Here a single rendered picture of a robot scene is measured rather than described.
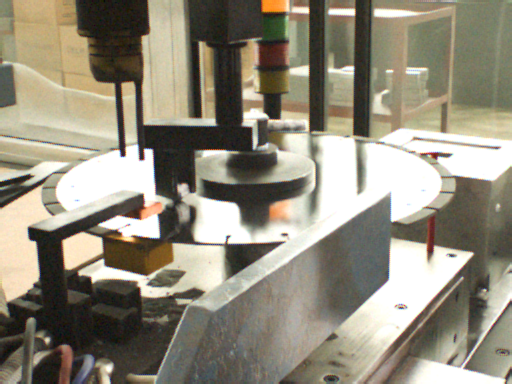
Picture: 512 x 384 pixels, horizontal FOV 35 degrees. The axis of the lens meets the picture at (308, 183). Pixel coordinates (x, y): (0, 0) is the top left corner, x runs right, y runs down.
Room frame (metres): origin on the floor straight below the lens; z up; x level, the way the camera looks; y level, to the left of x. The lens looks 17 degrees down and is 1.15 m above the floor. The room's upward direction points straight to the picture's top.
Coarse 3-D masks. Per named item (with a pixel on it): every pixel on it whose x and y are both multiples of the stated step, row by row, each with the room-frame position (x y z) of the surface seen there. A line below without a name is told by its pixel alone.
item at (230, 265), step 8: (224, 248) 0.67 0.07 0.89; (232, 248) 0.66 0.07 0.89; (240, 248) 0.66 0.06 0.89; (248, 248) 0.66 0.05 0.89; (256, 248) 0.66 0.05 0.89; (264, 248) 0.66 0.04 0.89; (272, 248) 0.66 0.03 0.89; (224, 256) 0.67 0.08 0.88; (232, 256) 0.66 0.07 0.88; (240, 256) 0.66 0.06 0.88; (248, 256) 0.66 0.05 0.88; (256, 256) 0.66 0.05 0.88; (224, 264) 0.67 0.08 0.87; (232, 264) 0.66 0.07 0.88; (240, 264) 0.66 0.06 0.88; (248, 264) 0.66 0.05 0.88; (224, 272) 0.67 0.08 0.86; (232, 272) 0.66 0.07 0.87; (224, 280) 0.67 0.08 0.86
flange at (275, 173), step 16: (272, 144) 0.70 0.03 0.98; (208, 160) 0.70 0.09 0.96; (224, 160) 0.69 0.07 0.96; (240, 160) 0.66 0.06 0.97; (256, 160) 0.66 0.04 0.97; (272, 160) 0.67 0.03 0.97; (288, 160) 0.69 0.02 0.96; (304, 160) 0.70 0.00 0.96; (208, 176) 0.65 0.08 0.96; (224, 176) 0.65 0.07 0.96; (240, 176) 0.65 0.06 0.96; (256, 176) 0.65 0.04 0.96; (272, 176) 0.65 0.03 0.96; (288, 176) 0.65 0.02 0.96; (304, 176) 0.65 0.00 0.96; (224, 192) 0.63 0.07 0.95; (240, 192) 0.63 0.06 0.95; (256, 192) 0.63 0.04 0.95; (272, 192) 0.63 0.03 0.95
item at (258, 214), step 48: (288, 144) 0.80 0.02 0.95; (336, 144) 0.80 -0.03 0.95; (96, 192) 0.64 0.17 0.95; (144, 192) 0.63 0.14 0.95; (288, 192) 0.63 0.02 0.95; (336, 192) 0.63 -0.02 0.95; (432, 192) 0.63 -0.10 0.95; (192, 240) 0.52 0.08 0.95; (240, 240) 0.52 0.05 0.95; (288, 240) 0.53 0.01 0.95
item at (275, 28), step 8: (264, 16) 0.97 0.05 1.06; (272, 16) 0.97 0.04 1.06; (280, 16) 0.97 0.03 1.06; (288, 16) 0.99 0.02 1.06; (264, 24) 0.97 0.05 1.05; (272, 24) 0.97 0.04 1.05; (280, 24) 0.97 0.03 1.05; (288, 24) 0.99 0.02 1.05; (264, 32) 0.97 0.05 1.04; (272, 32) 0.97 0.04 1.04; (280, 32) 0.97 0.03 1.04; (264, 40) 0.97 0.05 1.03; (272, 40) 0.97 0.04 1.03; (280, 40) 0.97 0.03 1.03
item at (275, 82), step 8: (256, 72) 0.98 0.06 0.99; (264, 72) 0.97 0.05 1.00; (272, 72) 0.97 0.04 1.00; (280, 72) 0.97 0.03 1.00; (288, 72) 0.98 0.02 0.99; (256, 80) 0.98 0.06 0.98; (264, 80) 0.97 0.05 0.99; (272, 80) 0.97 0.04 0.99; (280, 80) 0.97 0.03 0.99; (288, 80) 0.98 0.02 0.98; (256, 88) 0.98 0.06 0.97; (264, 88) 0.97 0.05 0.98; (272, 88) 0.97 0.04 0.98; (280, 88) 0.97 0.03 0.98; (288, 88) 0.98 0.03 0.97
